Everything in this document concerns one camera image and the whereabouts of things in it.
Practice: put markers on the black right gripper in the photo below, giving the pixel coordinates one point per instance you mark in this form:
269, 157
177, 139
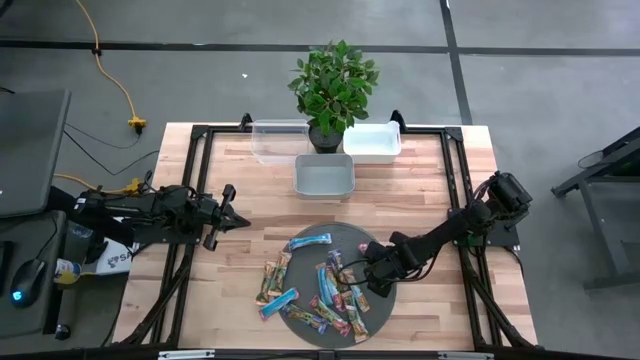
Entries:
380, 260

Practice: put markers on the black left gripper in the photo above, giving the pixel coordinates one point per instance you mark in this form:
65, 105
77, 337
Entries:
212, 215

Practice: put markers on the orange green granola bar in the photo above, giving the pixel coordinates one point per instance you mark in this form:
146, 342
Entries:
357, 295
265, 285
279, 275
357, 325

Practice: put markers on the purple red granola bar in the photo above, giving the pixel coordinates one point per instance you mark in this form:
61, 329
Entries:
335, 260

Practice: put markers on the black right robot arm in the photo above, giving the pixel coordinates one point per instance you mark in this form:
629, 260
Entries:
450, 227

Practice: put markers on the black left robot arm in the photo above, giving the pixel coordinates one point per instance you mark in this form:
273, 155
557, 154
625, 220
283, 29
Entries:
150, 205

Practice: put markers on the clear plastic bin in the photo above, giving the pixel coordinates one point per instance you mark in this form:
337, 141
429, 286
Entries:
280, 142

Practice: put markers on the grey plastic bin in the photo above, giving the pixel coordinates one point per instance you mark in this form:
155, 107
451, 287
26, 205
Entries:
325, 180

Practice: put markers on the white plastic bin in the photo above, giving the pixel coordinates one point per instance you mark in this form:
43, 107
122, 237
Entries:
372, 145

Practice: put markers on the white printed bag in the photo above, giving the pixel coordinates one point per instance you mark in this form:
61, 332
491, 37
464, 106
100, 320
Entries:
117, 260

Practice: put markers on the green potted plant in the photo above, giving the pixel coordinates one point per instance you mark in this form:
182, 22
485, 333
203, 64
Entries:
332, 90

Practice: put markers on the white yellow bottle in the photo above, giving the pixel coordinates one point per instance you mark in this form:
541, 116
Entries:
65, 270

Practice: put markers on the small black knob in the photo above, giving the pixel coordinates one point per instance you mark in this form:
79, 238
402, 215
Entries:
62, 332

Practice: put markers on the black computer mouse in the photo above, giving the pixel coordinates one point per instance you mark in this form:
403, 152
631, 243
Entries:
27, 280

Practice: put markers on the dark grey laptop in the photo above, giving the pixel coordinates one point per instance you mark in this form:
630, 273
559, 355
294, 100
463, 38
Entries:
30, 150

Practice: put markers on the black metal cart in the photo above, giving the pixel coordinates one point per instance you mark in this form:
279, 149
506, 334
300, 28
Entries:
605, 235

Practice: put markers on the grey desk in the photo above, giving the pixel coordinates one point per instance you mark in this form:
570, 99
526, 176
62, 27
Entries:
25, 320

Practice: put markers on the silver metal bracket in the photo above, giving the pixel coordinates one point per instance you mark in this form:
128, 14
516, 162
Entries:
465, 356
185, 355

